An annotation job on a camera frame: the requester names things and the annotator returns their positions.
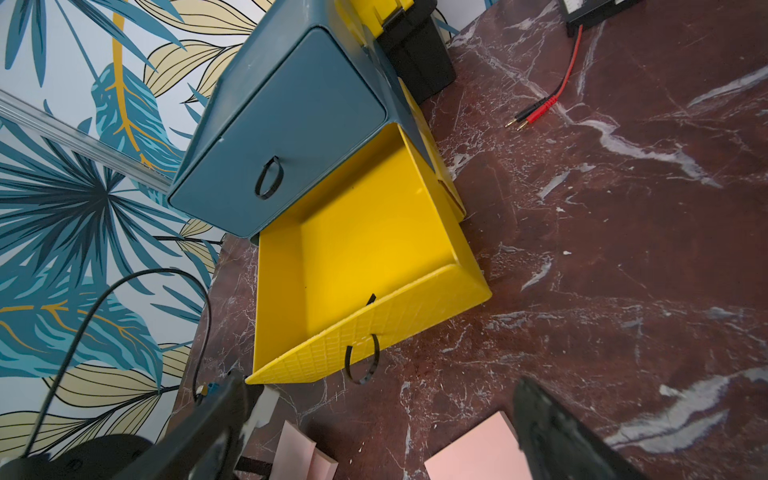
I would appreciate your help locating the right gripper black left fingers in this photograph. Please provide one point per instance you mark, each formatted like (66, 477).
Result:
(209, 443)

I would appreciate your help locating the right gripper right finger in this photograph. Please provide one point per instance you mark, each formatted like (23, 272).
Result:
(559, 446)

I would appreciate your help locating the pink sticky note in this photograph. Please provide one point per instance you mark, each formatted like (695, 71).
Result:
(297, 457)
(488, 451)

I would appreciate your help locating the teal yellow drawer cabinet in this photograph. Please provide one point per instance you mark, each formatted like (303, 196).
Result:
(312, 147)

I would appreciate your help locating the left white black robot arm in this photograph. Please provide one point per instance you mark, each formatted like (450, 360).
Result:
(99, 458)

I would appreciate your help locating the black battery holder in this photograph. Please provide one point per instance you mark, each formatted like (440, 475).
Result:
(589, 13)

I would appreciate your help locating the yellow black toolbox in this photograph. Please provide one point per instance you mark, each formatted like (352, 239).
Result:
(413, 36)

